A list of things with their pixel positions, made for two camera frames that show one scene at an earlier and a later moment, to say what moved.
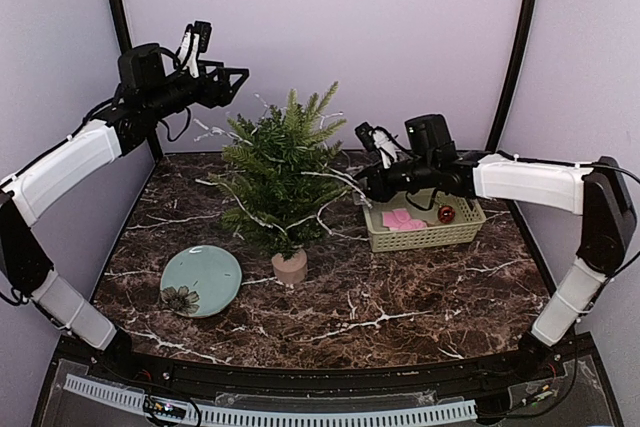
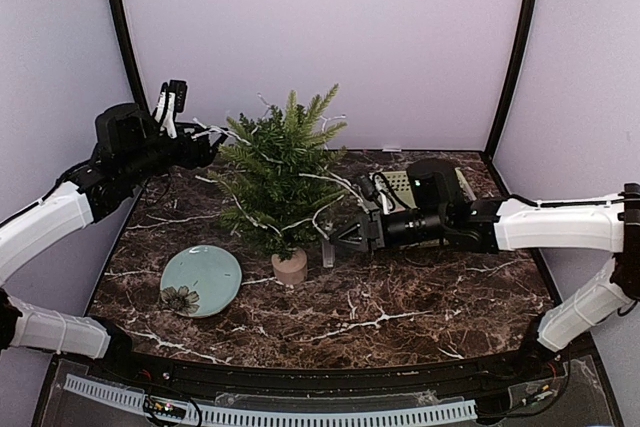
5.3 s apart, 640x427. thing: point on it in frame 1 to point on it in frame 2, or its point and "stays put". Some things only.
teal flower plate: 200,281 stays put
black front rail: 497,367 stays put
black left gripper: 224,94 to 203,156
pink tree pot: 293,271 stays put
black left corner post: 118,0 stays put
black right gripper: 379,186 to 375,229
